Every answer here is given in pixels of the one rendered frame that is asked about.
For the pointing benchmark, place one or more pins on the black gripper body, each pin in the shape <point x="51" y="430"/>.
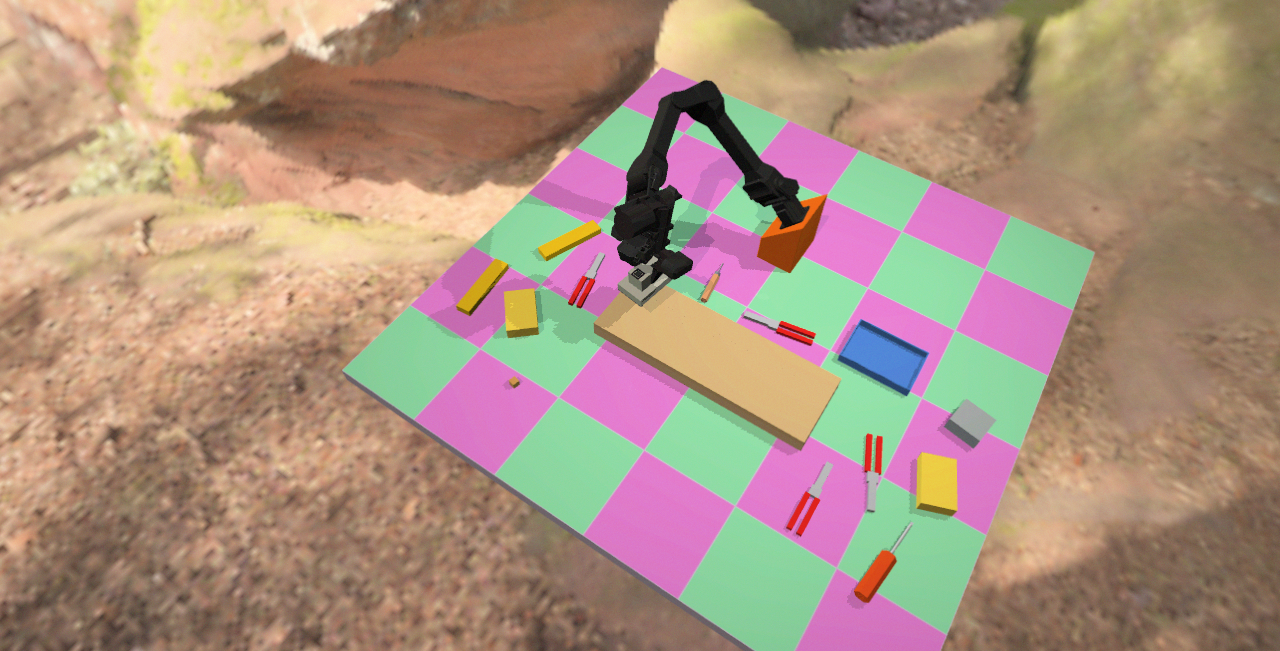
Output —
<point x="673" y="265"/>

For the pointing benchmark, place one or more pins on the orange-handled awl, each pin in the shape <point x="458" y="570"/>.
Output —
<point x="878" y="572"/>

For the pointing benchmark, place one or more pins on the tan wooden panel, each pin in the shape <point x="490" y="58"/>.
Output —
<point x="742" y="371"/>

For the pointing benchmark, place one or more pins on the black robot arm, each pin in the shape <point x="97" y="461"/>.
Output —
<point x="646" y="206"/>

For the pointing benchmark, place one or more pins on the blue rectangular tray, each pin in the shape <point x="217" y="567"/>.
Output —
<point x="883" y="357"/>

